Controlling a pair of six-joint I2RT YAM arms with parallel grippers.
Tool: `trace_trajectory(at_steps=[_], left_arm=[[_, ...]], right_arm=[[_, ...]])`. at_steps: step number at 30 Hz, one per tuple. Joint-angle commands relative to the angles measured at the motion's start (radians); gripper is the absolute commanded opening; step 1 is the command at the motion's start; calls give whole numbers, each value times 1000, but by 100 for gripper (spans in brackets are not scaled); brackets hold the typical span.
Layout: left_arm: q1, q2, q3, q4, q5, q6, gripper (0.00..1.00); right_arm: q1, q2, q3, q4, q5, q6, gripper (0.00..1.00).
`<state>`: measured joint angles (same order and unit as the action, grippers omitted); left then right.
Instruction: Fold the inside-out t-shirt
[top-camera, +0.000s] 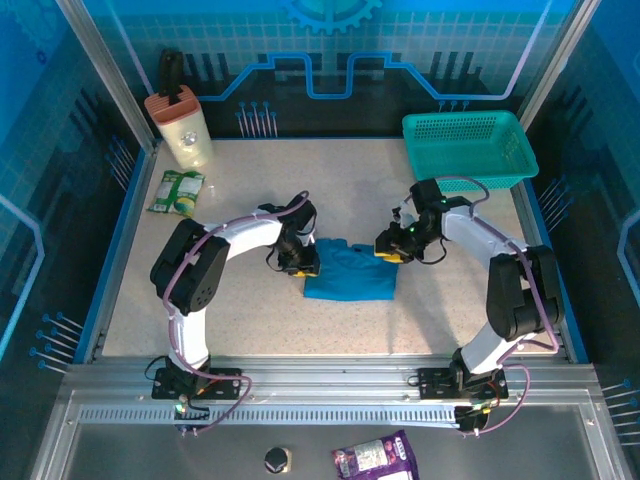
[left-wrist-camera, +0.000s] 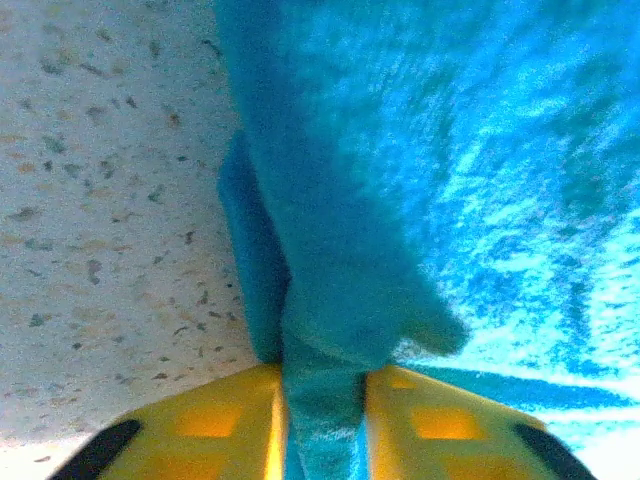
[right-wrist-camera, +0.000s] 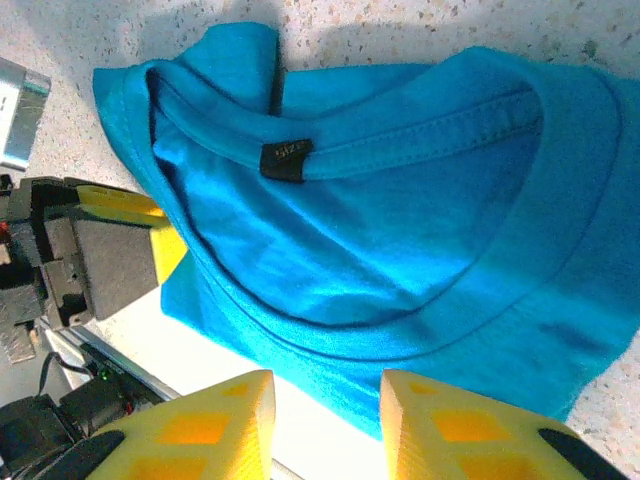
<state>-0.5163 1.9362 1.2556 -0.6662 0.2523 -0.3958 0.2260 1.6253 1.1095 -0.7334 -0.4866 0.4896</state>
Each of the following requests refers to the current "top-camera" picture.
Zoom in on purple snack packet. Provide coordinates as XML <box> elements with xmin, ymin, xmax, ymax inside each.
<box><xmin>332</xmin><ymin>429</ymin><xmax>420</xmax><ymax>480</ymax></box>

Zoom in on aluminium mounting rail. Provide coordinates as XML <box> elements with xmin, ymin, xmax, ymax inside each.
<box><xmin>59</xmin><ymin>355</ymin><xmax>601</xmax><ymax>404</ymax></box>

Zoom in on teal plastic basket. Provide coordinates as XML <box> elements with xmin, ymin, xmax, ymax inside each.
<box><xmin>402</xmin><ymin>110</ymin><xmax>540</xmax><ymax>195</ymax></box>

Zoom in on grey slotted cable duct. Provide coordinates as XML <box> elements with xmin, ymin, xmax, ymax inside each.
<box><xmin>78</xmin><ymin>407</ymin><xmax>460</xmax><ymax>426</ymax></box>

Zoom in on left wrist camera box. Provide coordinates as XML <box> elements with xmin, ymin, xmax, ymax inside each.
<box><xmin>288</xmin><ymin>199</ymin><xmax>320</xmax><ymax>236</ymax></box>

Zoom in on black knife handle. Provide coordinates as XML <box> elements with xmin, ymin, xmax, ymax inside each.
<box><xmin>158</xmin><ymin>49</ymin><xmax>185</xmax><ymax>106</ymax></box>

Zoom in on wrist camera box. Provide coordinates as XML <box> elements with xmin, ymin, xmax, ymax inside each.
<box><xmin>288</xmin><ymin>199</ymin><xmax>320</xmax><ymax>236</ymax></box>
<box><xmin>409</xmin><ymin>178</ymin><xmax>445</xmax><ymax>211</ymax></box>

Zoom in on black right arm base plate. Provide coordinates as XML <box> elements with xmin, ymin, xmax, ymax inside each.
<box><xmin>417</xmin><ymin>367</ymin><xmax>509</xmax><ymax>401</ymax></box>

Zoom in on blue t-shirt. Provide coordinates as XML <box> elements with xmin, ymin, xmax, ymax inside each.
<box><xmin>303</xmin><ymin>238</ymin><xmax>400</xmax><ymax>303</ymax></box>

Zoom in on green snack packet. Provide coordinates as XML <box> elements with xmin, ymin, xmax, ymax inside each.
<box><xmin>145</xmin><ymin>169</ymin><xmax>206</xmax><ymax>220</ymax></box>

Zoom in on black round knob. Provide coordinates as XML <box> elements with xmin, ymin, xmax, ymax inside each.
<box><xmin>263</xmin><ymin>446</ymin><xmax>292</xmax><ymax>475</ymax></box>

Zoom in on aluminium frame post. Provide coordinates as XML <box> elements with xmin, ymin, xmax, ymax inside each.
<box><xmin>514</xmin><ymin>0</ymin><xmax>604</xmax><ymax>124</ymax></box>
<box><xmin>53</xmin><ymin>0</ymin><xmax>160</xmax><ymax>154</ymax></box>

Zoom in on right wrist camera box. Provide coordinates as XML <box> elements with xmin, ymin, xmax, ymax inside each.
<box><xmin>409</xmin><ymin>178</ymin><xmax>445</xmax><ymax>211</ymax></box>

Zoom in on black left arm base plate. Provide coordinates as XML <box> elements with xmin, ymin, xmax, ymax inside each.
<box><xmin>151</xmin><ymin>367</ymin><xmax>242</xmax><ymax>401</ymax></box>

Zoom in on cream knife block brown top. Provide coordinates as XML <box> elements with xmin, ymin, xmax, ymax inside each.
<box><xmin>143</xmin><ymin>84</ymin><xmax>217</xmax><ymax>170</ymax></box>

